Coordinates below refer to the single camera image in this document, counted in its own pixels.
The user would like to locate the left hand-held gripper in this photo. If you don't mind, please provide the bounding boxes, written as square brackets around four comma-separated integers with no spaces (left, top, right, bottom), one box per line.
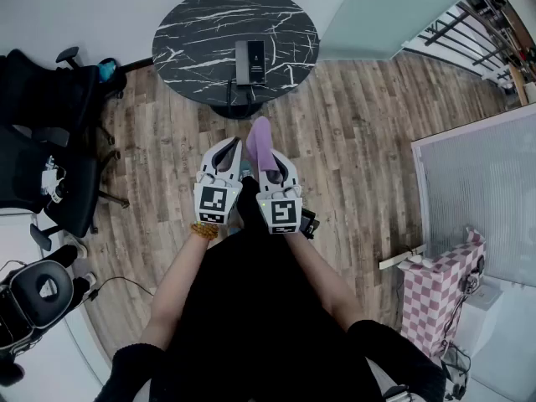
[193,137,245,228]

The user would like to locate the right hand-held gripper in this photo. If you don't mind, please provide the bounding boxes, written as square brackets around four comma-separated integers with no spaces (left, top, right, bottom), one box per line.
[255,148,304,236]

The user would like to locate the purple cloth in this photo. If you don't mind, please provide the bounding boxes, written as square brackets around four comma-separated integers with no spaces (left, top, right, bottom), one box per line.
[245,116,281,174]

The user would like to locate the person's left forearm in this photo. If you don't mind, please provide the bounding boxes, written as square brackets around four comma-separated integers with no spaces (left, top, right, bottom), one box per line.
[140,224,221,347]

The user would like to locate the person's right forearm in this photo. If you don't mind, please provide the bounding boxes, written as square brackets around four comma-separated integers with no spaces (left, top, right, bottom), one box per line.
[284,231,370,335]

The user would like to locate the black waist-mounted screen device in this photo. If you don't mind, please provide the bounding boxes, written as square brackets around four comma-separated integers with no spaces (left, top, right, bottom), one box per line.
[299,207,322,240]

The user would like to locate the round black marble table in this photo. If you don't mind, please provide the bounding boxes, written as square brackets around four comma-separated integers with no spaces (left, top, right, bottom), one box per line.
[152,0,320,120]

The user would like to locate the person's black clothing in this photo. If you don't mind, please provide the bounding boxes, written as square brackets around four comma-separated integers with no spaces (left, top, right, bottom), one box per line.
[87,176,447,402]

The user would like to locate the long white bar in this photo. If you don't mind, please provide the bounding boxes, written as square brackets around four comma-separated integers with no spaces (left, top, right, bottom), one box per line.
[379,244,428,271]

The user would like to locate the black office chair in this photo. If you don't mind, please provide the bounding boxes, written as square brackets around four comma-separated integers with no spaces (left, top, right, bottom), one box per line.
[0,123,131,251]
[0,46,127,144]

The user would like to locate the small white gadget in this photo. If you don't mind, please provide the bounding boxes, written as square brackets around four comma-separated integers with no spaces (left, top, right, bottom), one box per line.
[41,157,69,207]

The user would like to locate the frosted glass door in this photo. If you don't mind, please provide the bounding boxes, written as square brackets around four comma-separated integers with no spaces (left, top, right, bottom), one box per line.
[317,0,493,61]

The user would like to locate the pink checkered box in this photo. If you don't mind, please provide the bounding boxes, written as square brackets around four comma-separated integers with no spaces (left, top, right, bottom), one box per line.
[397,228,489,358]

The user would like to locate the white ribbed glass partition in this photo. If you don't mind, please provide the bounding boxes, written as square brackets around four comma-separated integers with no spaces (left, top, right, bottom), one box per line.
[410,105,536,288]

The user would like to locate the black metal railing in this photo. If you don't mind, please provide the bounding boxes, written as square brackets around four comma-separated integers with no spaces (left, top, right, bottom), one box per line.
[418,10,517,83]

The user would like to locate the white box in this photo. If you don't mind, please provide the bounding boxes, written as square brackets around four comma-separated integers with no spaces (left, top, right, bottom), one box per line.
[458,285,503,310]

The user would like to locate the black padded grey-rimmed device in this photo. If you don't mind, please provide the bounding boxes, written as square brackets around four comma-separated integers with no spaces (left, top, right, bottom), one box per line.
[0,260,75,351]

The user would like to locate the amber bead bracelet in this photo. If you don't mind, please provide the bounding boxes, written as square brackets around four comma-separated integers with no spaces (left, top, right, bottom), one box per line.
[190,222,219,240]

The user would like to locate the thin black floor cable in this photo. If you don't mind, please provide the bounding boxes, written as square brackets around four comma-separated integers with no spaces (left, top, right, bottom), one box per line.
[88,276,155,303]

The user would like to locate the grey webbing strap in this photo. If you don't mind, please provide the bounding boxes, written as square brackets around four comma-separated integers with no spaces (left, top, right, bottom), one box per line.
[387,385,420,402]

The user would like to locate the tangle of black cables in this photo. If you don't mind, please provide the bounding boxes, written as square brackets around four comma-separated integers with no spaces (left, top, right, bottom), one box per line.
[439,337,472,399]

